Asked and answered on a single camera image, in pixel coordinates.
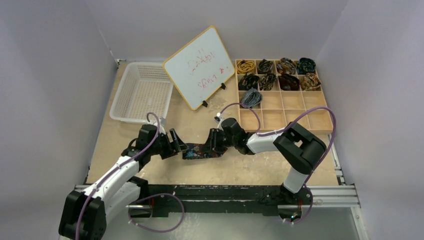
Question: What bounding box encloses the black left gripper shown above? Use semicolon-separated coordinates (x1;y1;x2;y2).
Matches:
148;128;188;159

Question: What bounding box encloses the navy floral patterned tie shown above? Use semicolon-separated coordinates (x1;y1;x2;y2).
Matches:
182;143;228;160

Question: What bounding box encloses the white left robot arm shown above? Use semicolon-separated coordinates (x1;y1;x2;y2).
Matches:
58;123;188;240

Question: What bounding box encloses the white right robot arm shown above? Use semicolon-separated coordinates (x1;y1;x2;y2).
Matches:
199;117;327;204

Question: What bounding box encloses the grey rolled tie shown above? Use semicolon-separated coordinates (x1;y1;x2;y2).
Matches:
240;88;263;108

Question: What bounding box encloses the white plastic basket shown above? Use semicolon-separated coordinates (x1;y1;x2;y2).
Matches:
109;61;174;124

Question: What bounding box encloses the black gold rolled tie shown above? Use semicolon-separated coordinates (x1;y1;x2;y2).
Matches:
238;72;260;91

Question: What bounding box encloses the wooden compartment tray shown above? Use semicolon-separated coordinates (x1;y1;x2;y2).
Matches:
235;58;333;135

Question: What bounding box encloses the dark olive rolled tie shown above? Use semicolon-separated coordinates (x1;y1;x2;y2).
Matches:
258;73;277;91

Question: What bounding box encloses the yellow rolled tie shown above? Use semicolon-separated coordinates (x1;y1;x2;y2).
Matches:
236;59;256;75

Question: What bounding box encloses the dark maroon rolled tie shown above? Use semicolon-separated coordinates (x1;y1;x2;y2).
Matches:
278;73;300;91

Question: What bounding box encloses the brown patterned rolled tie top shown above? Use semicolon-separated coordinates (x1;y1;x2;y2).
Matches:
276;57;297;75

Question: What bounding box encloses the orange brown rolled tie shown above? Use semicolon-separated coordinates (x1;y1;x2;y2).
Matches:
300;72;322;91

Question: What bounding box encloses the teal dark rolled tie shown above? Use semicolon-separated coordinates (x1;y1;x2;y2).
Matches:
296;57;316;75

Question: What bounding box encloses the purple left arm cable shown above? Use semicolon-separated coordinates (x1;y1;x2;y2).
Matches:
75;112;162;240

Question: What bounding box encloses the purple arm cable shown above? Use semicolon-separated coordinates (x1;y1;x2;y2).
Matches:
220;102;337;224
75;112;162;240

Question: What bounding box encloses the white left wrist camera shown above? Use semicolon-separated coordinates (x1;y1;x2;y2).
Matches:
159;117;166;126

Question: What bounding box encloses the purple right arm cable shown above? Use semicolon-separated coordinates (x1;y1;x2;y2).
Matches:
220;102;337;224

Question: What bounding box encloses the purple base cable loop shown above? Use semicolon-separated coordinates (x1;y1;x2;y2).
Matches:
127;193;185;234

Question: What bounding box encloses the white board with yellow frame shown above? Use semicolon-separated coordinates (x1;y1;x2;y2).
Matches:
162;25;236;111

